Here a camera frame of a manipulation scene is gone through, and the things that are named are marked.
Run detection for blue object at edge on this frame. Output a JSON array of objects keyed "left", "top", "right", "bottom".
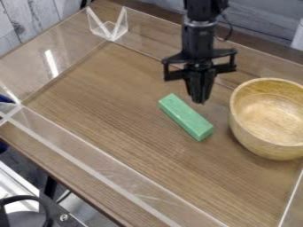
[{"left": 0, "top": 94, "right": 15, "bottom": 103}]

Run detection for black cable loop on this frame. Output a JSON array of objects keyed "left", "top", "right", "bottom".
[{"left": 0, "top": 194, "right": 56, "bottom": 227}]

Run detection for grey metal bracket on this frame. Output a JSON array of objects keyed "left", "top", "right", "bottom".
[{"left": 49, "top": 204, "right": 88, "bottom": 227}]

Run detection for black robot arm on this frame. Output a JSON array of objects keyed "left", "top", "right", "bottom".
[{"left": 161, "top": 0, "right": 236, "bottom": 104}]

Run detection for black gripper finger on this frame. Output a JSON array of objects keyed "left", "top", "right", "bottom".
[
  {"left": 203, "top": 68, "right": 216, "bottom": 103},
  {"left": 184, "top": 71, "right": 203, "bottom": 104}
]

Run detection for clear acrylic tray walls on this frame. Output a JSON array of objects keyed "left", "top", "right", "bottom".
[{"left": 0, "top": 1, "right": 303, "bottom": 227}]

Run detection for green rectangular block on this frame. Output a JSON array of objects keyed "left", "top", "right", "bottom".
[{"left": 159, "top": 93, "right": 213, "bottom": 141}]

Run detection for brown wooden bowl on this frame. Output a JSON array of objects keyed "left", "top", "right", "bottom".
[{"left": 228, "top": 78, "right": 303, "bottom": 160}]

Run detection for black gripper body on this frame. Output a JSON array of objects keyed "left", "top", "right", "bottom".
[{"left": 161, "top": 18, "right": 236, "bottom": 81}]

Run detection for black table leg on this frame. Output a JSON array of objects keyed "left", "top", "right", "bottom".
[{"left": 44, "top": 176, "right": 57, "bottom": 199}]

